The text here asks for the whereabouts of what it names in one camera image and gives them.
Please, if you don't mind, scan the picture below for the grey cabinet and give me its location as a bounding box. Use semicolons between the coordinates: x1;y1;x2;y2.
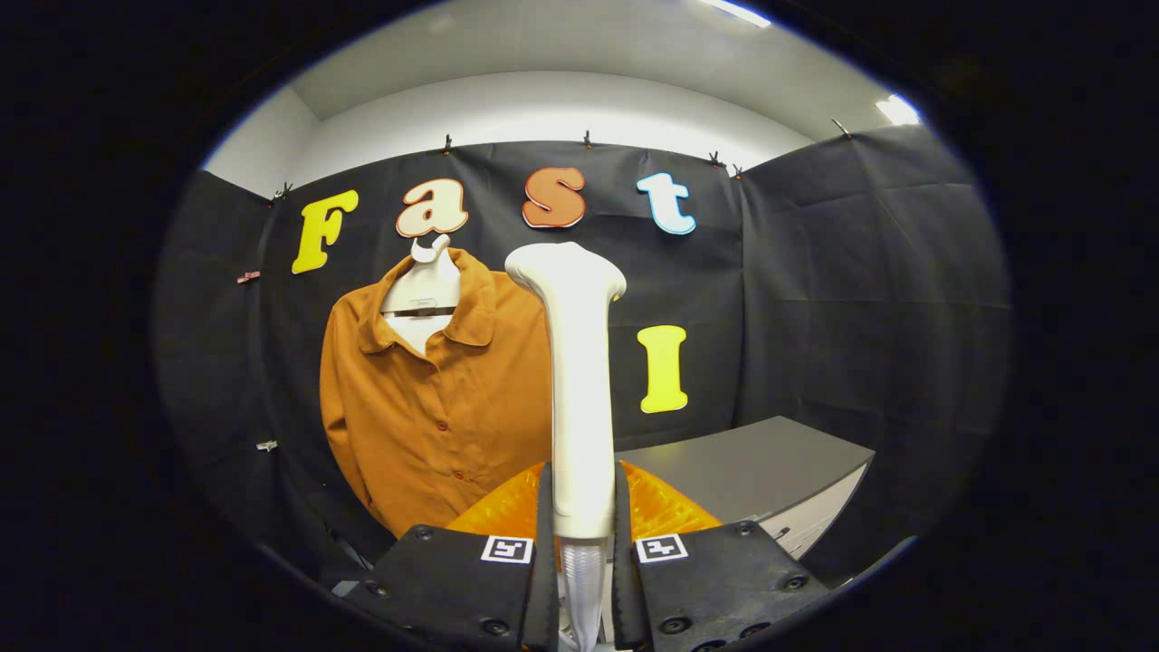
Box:
614;416;876;580

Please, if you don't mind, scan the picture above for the orange button-up shirt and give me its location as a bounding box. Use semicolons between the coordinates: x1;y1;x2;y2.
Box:
320;246;555;540

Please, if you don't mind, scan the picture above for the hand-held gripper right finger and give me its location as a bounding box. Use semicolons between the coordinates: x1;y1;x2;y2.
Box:
611;460;830;652

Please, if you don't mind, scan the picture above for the black backdrop cloth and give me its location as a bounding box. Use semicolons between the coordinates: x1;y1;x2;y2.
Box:
154;125;1013;590

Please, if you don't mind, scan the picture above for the row of black backdrop clips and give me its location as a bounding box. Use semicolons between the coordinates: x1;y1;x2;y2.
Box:
272;120;852;205

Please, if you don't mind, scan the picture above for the white mannequin torso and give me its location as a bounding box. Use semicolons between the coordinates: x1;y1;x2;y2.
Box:
380;234;463;356

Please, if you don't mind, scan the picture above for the long ceiling light panel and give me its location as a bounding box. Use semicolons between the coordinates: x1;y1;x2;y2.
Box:
697;0;772;29

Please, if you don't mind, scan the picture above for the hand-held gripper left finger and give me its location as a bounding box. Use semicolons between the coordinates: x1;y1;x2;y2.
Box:
344;460;560;652

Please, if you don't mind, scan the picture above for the white garment steamer head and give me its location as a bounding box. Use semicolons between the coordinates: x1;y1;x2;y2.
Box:
504;241;627;542

